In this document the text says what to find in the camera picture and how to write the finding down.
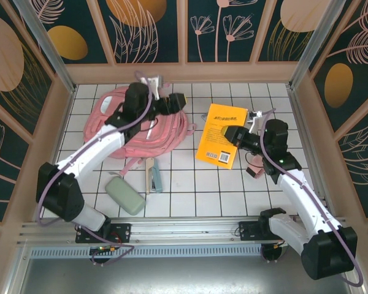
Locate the yellow book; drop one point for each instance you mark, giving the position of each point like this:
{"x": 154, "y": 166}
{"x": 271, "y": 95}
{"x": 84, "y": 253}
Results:
{"x": 214, "y": 144}

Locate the pink school backpack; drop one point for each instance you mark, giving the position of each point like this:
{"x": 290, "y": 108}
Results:
{"x": 159, "y": 134}

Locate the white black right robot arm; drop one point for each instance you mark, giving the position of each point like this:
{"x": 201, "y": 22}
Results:
{"x": 306, "y": 199}

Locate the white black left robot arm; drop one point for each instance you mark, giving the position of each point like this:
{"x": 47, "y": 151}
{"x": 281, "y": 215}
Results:
{"x": 95, "y": 150}

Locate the pink sticky note block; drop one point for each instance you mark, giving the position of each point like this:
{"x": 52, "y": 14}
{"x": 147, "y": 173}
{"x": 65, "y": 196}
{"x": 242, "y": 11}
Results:
{"x": 255, "y": 170}

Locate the green pencil case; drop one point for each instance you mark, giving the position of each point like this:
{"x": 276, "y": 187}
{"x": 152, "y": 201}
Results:
{"x": 125, "y": 196}

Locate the grey metal base sheet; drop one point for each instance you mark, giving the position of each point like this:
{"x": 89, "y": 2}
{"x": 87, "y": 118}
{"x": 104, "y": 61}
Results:
{"x": 184, "y": 275}

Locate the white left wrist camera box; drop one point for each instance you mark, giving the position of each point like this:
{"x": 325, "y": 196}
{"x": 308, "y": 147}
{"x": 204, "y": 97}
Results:
{"x": 153, "y": 83}

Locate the aluminium side rail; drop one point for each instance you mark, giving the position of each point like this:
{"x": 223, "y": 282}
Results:
{"x": 307, "y": 122}

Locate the wall panel three flowers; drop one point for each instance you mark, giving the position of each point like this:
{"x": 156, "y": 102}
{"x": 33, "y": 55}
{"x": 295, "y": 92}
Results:
{"x": 208, "y": 46}

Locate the wall panel orange disc feathers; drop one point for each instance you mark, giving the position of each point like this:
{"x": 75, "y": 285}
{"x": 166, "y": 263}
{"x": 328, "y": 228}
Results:
{"x": 135, "y": 18}

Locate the wall panel oval and leaves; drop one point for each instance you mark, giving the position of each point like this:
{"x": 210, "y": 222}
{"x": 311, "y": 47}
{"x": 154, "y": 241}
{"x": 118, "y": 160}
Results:
{"x": 340, "y": 85}

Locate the wall panel pink leaf outlines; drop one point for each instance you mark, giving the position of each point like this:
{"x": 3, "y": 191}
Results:
{"x": 362, "y": 159}

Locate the wall panel with yellow oval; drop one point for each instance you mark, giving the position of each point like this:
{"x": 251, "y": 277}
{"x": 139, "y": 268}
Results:
{"x": 67, "y": 43}

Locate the aluminium frame post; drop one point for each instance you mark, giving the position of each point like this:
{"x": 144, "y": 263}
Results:
{"x": 315, "y": 46}
{"x": 52, "y": 52}

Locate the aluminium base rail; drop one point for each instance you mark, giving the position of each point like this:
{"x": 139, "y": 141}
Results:
{"x": 184, "y": 232}

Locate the wall panel cream disc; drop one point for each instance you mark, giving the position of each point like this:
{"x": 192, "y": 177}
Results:
{"x": 297, "y": 15}

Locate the wall panel large peach disc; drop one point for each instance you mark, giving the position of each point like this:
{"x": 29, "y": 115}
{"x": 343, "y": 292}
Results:
{"x": 3, "y": 61}

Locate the wall panel single flower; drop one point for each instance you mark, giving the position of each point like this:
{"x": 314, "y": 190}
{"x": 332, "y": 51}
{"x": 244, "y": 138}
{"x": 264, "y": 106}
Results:
{"x": 0, "y": 159}

